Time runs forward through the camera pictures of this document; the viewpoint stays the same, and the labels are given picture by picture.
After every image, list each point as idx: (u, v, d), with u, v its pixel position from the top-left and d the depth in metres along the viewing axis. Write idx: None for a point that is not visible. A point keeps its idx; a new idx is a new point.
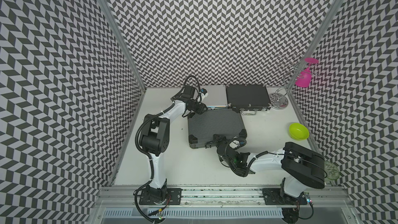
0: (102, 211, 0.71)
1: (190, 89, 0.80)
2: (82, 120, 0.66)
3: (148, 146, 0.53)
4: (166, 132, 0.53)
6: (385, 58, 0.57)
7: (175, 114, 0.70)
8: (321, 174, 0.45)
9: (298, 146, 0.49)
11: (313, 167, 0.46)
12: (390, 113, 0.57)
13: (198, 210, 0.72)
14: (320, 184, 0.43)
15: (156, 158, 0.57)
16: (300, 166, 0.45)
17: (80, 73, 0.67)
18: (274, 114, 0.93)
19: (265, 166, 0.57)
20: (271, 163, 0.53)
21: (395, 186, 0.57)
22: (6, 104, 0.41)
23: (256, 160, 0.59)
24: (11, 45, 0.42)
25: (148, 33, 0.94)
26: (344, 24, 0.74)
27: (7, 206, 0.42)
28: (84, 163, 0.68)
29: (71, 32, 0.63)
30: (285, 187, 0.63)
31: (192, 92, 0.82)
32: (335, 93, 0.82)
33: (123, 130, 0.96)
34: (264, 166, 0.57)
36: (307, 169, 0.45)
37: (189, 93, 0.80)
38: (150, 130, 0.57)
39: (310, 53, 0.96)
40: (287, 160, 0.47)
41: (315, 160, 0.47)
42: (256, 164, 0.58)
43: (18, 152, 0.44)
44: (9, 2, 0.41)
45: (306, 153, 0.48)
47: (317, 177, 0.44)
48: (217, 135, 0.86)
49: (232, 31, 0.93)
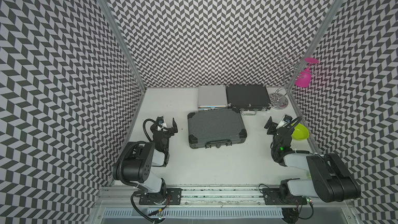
0: (102, 211, 0.71)
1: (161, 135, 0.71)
2: (82, 120, 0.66)
3: (129, 171, 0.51)
4: (148, 155, 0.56)
6: (385, 58, 0.57)
7: (156, 154, 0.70)
8: (338, 188, 0.42)
9: (338, 163, 0.47)
11: (341, 190, 0.42)
12: (390, 113, 0.57)
13: (198, 210, 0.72)
14: (329, 198, 0.42)
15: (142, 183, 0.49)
16: (317, 167, 0.46)
17: (80, 73, 0.67)
18: (279, 116, 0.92)
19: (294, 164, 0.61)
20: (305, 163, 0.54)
21: (395, 186, 0.57)
22: (6, 104, 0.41)
23: (288, 154, 0.64)
24: (11, 45, 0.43)
25: (148, 33, 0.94)
26: (344, 24, 0.74)
27: (7, 206, 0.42)
28: (84, 163, 0.68)
29: (71, 32, 0.63)
30: (293, 187, 0.62)
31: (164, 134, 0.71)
32: (334, 93, 0.82)
33: (123, 130, 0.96)
34: (296, 165, 0.60)
36: (327, 175, 0.45)
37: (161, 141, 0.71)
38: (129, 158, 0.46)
39: (310, 53, 0.96)
40: (316, 158, 0.48)
41: (346, 183, 0.43)
42: (288, 158, 0.64)
43: (18, 152, 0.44)
44: (9, 2, 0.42)
45: (343, 171, 0.45)
47: (334, 192, 0.42)
48: (241, 136, 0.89)
49: (232, 31, 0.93)
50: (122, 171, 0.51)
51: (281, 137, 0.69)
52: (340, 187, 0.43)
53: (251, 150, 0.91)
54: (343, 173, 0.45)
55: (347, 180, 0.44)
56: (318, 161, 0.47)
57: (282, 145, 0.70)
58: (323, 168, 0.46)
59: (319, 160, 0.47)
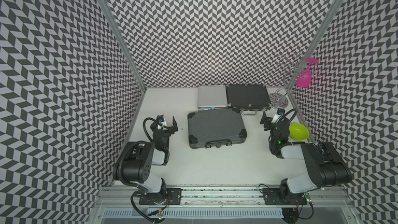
0: (102, 212, 0.71)
1: (161, 134, 0.71)
2: (82, 120, 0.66)
3: (128, 173, 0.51)
4: (148, 156, 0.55)
6: (385, 58, 0.57)
7: (156, 152, 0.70)
8: (331, 173, 0.44)
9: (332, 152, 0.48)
11: (333, 175, 0.44)
12: (391, 113, 0.56)
13: (198, 210, 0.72)
14: (322, 182, 0.44)
15: (142, 184, 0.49)
16: (312, 154, 0.48)
17: (80, 73, 0.67)
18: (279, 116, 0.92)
19: (292, 154, 0.62)
20: (301, 153, 0.56)
21: (395, 186, 0.57)
22: (6, 104, 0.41)
23: (285, 145, 0.67)
24: (11, 45, 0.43)
25: (148, 34, 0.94)
26: (344, 24, 0.74)
27: (7, 206, 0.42)
28: (84, 163, 0.68)
29: (71, 32, 0.63)
30: (293, 185, 0.62)
31: (163, 134, 0.71)
32: (335, 93, 0.82)
33: (123, 130, 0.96)
34: (293, 155, 0.62)
36: (320, 161, 0.47)
37: (161, 140, 0.71)
38: (128, 158, 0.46)
39: (310, 53, 0.96)
40: (310, 147, 0.50)
41: (339, 170, 0.45)
42: (285, 149, 0.66)
43: (18, 152, 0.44)
44: (9, 2, 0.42)
45: (335, 158, 0.47)
47: (327, 177, 0.44)
48: (241, 136, 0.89)
49: (232, 31, 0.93)
50: (121, 171, 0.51)
51: (280, 130, 0.70)
52: (333, 172, 0.45)
53: (251, 150, 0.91)
54: (335, 159, 0.47)
55: (340, 166, 0.46)
56: (312, 150, 0.49)
57: (280, 139, 0.72)
58: (317, 155, 0.48)
59: (314, 148, 0.49)
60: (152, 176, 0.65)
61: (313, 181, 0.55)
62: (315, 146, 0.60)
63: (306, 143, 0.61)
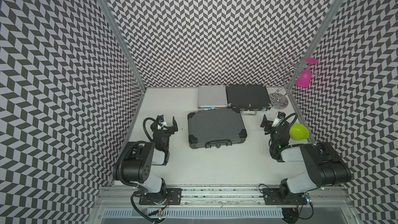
0: (102, 212, 0.71)
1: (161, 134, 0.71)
2: (82, 120, 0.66)
3: (128, 173, 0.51)
4: (148, 156, 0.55)
6: (385, 58, 0.57)
7: (156, 153, 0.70)
8: (330, 172, 0.45)
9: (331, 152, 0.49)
11: (333, 174, 0.44)
12: (390, 113, 0.57)
13: (198, 210, 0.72)
14: (322, 181, 0.44)
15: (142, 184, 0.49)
16: (311, 154, 0.49)
17: (80, 73, 0.67)
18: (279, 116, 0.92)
19: (291, 158, 0.63)
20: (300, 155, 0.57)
21: (395, 186, 0.57)
22: (6, 104, 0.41)
23: (285, 149, 0.67)
24: (11, 45, 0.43)
25: (148, 33, 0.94)
26: (344, 24, 0.74)
27: (7, 206, 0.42)
28: (84, 163, 0.68)
29: (71, 32, 0.63)
30: (293, 185, 0.62)
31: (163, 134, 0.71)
32: (335, 93, 0.82)
33: (123, 130, 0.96)
34: (292, 159, 0.62)
36: (318, 160, 0.47)
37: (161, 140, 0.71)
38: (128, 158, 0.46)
39: (310, 54, 0.96)
40: (309, 147, 0.50)
41: (338, 170, 0.45)
42: (285, 153, 0.67)
43: (18, 152, 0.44)
44: (9, 2, 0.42)
45: (334, 158, 0.48)
47: (327, 177, 0.44)
48: (241, 136, 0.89)
49: (232, 31, 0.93)
50: (121, 171, 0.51)
51: (280, 134, 0.71)
52: (332, 172, 0.45)
53: (251, 150, 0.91)
54: (334, 159, 0.47)
55: (339, 166, 0.46)
56: (311, 150, 0.50)
57: (280, 143, 0.72)
58: (316, 155, 0.48)
59: (313, 149, 0.50)
60: (152, 176, 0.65)
61: (313, 180, 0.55)
62: (314, 146, 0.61)
63: (305, 143, 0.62)
